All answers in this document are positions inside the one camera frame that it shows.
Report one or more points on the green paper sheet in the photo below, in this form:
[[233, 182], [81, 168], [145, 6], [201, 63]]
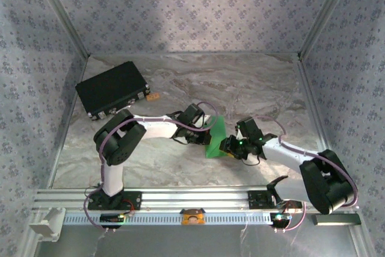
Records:
[[218, 132]]

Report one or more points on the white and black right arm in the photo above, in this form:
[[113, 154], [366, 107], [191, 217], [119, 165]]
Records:
[[325, 181]]

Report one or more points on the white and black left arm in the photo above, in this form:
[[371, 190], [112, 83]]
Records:
[[156, 127]]

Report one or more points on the small orange wooden block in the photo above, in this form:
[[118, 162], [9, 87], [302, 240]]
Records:
[[152, 97]]

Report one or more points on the orange cartoon face sticker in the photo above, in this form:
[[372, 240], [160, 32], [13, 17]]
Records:
[[192, 217]]

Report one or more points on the black hard case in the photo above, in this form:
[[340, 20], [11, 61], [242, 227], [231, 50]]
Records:
[[111, 88]]

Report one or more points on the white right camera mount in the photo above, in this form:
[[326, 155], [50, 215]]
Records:
[[239, 133]]

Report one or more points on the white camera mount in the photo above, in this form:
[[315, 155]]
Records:
[[207, 120], [239, 133]]

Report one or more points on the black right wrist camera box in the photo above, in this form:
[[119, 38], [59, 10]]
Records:
[[249, 129]]

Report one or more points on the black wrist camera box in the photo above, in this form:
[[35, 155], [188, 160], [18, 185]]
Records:
[[192, 114], [249, 129]]

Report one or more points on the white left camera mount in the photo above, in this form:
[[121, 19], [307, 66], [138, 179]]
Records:
[[207, 120]]

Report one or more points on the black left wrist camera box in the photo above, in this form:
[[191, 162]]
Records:
[[192, 114]]

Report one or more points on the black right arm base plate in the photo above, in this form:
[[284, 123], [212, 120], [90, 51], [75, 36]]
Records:
[[258, 200]]

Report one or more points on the long aluminium base rail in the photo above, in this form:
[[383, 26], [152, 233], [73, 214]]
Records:
[[195, 198]]

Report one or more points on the aluminium side frame rail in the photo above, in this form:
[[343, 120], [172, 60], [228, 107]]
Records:
[[64, 130], [316, 112]]

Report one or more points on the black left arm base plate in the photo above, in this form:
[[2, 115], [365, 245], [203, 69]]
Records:
[[132, 201]]

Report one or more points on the aluminium upright frame post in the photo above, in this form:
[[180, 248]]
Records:
[[326, 10]]

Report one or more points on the white plastic bracket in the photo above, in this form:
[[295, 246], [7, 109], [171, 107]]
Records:
[[45, 225]]

